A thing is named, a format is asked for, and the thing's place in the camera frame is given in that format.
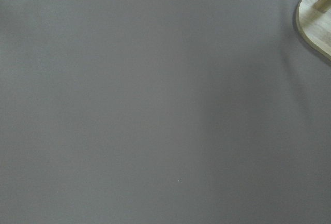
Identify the wooden cup storage rack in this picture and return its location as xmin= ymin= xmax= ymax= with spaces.
xmin=296 ymin=0 xmax=330 ymax=59

